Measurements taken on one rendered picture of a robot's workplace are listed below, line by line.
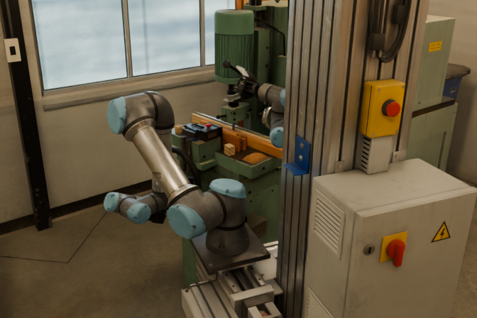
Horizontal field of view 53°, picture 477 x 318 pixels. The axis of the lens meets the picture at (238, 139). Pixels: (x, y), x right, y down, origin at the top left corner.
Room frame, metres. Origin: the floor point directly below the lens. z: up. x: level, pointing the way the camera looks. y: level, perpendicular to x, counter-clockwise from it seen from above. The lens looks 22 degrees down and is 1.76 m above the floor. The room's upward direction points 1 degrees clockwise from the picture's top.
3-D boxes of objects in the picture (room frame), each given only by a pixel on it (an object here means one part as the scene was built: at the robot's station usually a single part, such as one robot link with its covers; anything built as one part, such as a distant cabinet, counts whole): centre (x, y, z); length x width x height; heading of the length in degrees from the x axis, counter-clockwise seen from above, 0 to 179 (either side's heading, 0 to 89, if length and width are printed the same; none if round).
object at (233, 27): (2.16, 0.02, 1.35); 0.18 x 0.18 x 0.31
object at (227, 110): (2.17, 0.01, 1.03); 0.14 x 0.07 x 0.09; 136
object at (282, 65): (2.20, -0.23, 1.23); 0.09 x 0.08 x 0.15; 136
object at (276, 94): (1.75, -0.16, 1.23); 0.11 x 0.08 x 0.09; 45
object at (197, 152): (2.04, 0.18, 0.92); 0.15 x 0.13 x 0.09; 46
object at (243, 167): (2.10, 0.12, 0.87); 0.61 x 0.30 x 0.06; 46
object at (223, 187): (1.40, 0.04, 0.98); 0.13 x 0.12 x 0.14; 135
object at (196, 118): (2.19, 0.03, 0.93); 0.60 x 0.02 x 0.05; 46
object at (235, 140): (2.09, 0.08, 0.93); 0.25 x 0.01 x 0.07; 46
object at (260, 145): (2.11, -0.02, 0.92); 0.60 x 0.02 x 0.04; 46
